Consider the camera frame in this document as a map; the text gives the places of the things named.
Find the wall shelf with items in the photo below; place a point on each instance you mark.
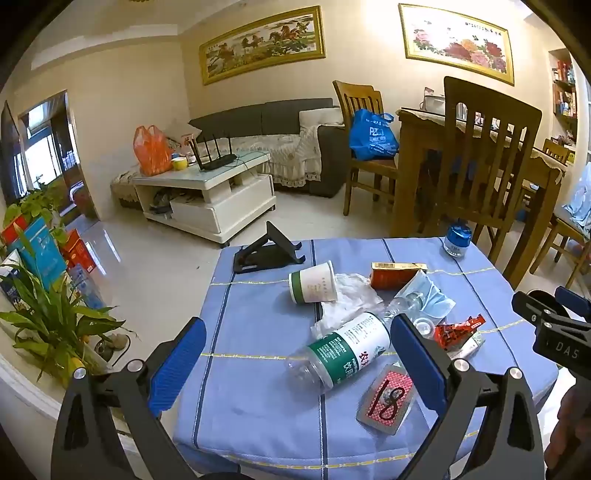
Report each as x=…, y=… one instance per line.
x=564, y=97

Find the light blue cushion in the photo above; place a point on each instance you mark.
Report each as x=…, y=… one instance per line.
x=577, y=203

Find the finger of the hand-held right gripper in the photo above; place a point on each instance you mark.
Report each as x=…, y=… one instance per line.
x=531, y=305
x=575, y=302

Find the white coffee table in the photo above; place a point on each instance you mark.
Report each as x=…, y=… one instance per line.
x=217, y=203

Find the green round-leaf plant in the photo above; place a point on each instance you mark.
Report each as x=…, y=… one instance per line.
x=34, y=203

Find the black wifi router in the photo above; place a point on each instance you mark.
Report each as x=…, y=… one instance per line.
x=217, y=161

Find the white box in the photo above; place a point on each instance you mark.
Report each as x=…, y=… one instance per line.
x=433, y=100

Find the clear bottle with green label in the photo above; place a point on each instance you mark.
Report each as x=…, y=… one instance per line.
x=351, y=348

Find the balcony glass door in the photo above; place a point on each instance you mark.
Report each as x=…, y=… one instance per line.
x=51, y=152

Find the blue gift box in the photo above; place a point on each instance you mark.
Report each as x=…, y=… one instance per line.
x=41, y=254

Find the framed horse painting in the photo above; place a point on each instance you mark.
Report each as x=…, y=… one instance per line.
x=261, y=44

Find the green long-leaf potted plant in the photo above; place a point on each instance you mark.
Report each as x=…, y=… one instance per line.
x=55, y=323

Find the red patterned card box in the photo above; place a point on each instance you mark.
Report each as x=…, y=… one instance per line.
x=385, y=401

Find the white green paper cup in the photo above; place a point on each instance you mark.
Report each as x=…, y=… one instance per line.
x=311, y=286

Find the yellow cup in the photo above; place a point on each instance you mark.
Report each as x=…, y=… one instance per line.
x=179, y=164

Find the framed flower painting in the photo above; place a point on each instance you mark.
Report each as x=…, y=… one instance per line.
x=457, y=44

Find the person's right forearm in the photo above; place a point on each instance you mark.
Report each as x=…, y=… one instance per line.
x=570, y=434

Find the blue capped glass jar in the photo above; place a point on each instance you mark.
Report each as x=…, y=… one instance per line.
x=457, y=241

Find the wooden dining table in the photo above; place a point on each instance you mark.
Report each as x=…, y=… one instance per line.
x=411, y=184

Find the blue shopping bag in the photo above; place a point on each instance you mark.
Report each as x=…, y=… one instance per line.
x=373, y=136

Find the white cushion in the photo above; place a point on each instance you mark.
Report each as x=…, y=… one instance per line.
x=321, y=116

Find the red gift box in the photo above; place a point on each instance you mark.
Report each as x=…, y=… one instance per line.
x=78, y=251

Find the blue face mask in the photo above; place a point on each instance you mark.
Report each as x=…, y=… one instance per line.
x=427, y=297

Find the orange plastic bag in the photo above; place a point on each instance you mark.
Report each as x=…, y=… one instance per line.
x=151, y=152

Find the dark grey sofa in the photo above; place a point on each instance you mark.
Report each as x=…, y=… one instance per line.
x=258, y=117

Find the red orange carton box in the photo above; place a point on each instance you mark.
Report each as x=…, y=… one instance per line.
x=397, y=276

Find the red snack wrapper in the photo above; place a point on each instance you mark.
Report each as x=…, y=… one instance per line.
x=457, y=330

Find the wooden dining chair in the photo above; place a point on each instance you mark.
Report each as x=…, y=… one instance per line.
x=561, y=249
x=556, y=151
x=358, y=134
x=480, y=152

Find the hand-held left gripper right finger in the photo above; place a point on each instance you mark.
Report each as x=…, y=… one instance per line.
x=418, y=364

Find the small clear plastic bottle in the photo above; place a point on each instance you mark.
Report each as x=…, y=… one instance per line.
x=411, y=309

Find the black folding phone stand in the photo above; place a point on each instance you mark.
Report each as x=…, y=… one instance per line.
x=265, y=256

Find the black television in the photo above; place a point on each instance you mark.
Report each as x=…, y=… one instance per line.
x=9, y=157

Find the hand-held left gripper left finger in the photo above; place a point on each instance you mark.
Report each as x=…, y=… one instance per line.
x=178, y=364

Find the white tissue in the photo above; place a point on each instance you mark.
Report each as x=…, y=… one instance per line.
x=351, y=300

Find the white lace sofa cover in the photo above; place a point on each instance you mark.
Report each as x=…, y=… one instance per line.
x=291, y=157

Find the blue striped tablecloth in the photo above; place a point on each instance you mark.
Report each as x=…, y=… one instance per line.
x=258, y=332

